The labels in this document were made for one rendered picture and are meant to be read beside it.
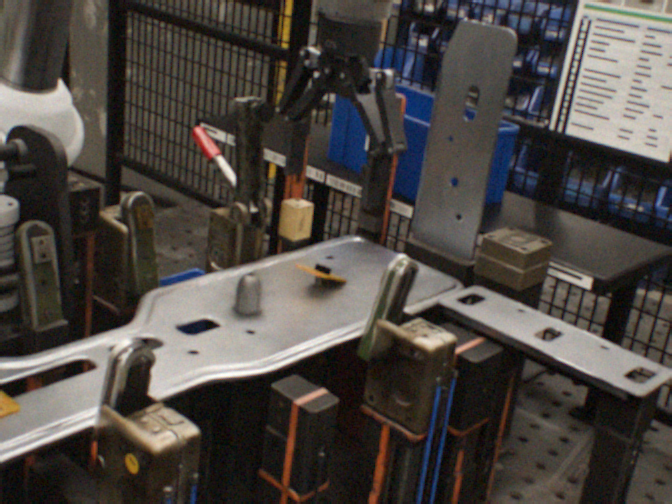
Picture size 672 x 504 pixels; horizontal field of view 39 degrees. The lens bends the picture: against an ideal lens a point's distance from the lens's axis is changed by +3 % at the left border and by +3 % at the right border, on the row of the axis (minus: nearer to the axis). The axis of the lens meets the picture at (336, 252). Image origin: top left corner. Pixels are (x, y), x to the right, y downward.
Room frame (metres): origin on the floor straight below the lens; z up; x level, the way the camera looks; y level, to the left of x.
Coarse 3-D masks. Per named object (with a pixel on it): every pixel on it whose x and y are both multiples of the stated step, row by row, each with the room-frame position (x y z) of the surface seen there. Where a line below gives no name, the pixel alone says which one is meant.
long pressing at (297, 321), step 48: (336, 240) 1.30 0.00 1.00; (192, 288) 1.07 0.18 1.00; (288, 288) 1.11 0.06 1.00; (336, 288) 1.13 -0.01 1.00; (432, 288) 1.18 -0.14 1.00; (96, 336) 0.91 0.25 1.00; (144, 336) 0.93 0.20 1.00; (192, 336) 0.94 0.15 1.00; (240, 336) 0.96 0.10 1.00; (288, 336) 0.98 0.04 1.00; (336, 336) 1.00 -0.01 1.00; (0, 384) 0.80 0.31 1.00; (96, 384) 0.82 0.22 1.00; (192, 384) 0.85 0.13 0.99; (0, 432) 0.72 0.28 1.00; (48, 432) 0.73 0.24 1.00
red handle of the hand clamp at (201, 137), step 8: (200, 128) 1.29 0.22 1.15; (192, 136) 1.29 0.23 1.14; (200, 136) 1.28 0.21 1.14; (208, 136) 1.28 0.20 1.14; (200, 144) 1.28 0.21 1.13; (208, 144) 1.27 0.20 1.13; (208, 152) 1.27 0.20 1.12; (216, 152) 1.27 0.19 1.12; (208, 160) 1.27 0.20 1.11; (216, 160) 1.26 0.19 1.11; (224, 160) 1.27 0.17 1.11; (216, 168) 1.26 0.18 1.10; (224, 168) 1.25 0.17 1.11; (224, 176) 1.25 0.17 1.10; (232, 176) 1.25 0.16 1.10; (232, 184) 1.24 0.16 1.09; (232, 192) 1.23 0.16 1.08; (256, 208) 1.22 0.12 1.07
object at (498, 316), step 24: (480, 288) 1.20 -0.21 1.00; (456, 312) 1.11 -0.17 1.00; (480, 312) 1.12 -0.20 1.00; (504, 312) 1.13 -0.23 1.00; (528, 312) 1.14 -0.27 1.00; (504, 336) 1.06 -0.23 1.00; (528, 336) 1.06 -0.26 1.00; (576, 336) 1.08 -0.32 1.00; (552, 360) 1.02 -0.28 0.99; (576, 360) 1.02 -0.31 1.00; (600, 360) 1.03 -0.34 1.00; (624, 360) 1.04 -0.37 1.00; (648, 360) 1.05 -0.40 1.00; (600, 384) 0.98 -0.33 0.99; (624, 384) 0.97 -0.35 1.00; (648, 384) 0.98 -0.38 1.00
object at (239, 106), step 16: (240, 112) 1.22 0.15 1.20; (256, 112) 1.20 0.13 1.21; (272, 112) 1.21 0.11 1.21; (240, 128) 1.22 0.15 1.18; (256, 128) 1.24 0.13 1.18; (240, 144) 1.21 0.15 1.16; (256, 144) 1.23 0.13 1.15; (240, 160) 1.21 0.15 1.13; (256, 160) 1.23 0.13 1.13; (240, 176) 1.21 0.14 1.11; (256, 176) 1.23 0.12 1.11; (240, 192) 1.21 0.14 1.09; (256, 192) 1.23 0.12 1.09
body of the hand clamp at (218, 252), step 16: (224, 208) 1.24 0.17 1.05; (208, 224) 1.23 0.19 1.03; (224, 224) 1.21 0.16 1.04; (240, 224) 1.20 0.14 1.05; (256, 224) 1.24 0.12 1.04; (208, 240) 1.23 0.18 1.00; (224, 240) 1.21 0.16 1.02; (240, 240) 1.20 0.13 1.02; (256, 240) 1.22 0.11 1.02; (208, 256) 1.23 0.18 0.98; (224, 256) 1.21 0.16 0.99; (240, 256) 1.20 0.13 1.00; (256, 256) 1.22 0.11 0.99; (208, 272) 1.23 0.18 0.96; (208, 320) 1.23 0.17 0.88
